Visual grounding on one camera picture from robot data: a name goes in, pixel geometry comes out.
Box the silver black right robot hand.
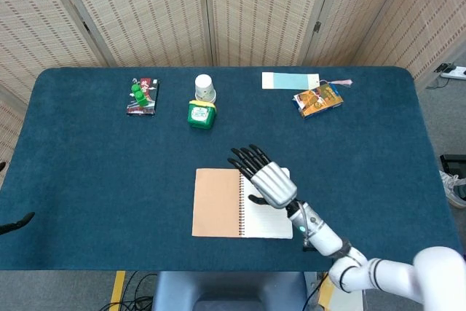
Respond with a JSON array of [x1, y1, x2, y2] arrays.
[[226, 143, 299, 210]]

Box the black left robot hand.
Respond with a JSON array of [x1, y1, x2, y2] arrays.
[[0, 211, 36, 236]]

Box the brown spiral kraft notebook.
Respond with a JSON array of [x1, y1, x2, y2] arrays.
[[191, 168, 294, 240]]

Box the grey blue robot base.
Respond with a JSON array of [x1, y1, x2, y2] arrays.
[[151, 270, 310, 311]]

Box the blue carpet table cover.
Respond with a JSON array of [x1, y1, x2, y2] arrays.
[[0, 66, 463, 272]]

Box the blue orange snack box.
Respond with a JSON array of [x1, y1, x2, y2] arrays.
[[293, 83, 344, 119]]

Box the green container yellow lid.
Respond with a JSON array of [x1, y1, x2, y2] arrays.
[[187, 99, 218, 130]]

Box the pale blue paper bookmark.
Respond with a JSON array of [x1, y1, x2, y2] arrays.
[[261, 71, 320, 90]]

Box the white paper cup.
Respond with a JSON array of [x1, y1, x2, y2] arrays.
[[194, 74, 217, 104]]

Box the yellow floor tape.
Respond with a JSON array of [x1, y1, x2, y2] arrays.
[[108, 270, 127, 311]]

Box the pink bookmark tassel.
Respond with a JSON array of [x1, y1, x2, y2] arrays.
[[319, 78, 353, 88]]

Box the black printed flat box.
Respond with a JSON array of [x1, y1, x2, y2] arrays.
[[126, 77, 161, 117]]

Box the green toy block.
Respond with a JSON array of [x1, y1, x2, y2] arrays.
[[130, 84, 149, 107]]

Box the white sneaker shoe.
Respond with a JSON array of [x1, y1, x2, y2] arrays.
[[439, 170, 466, 209]]

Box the white power strip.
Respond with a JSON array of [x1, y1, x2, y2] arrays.
[[435, 63, 466, 81]]

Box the black floor cables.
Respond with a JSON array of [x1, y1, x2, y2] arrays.
[[98, 270, 158, 311]]

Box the black floor frame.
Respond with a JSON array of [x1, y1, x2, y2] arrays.
[[439, 154, 466, 181]]

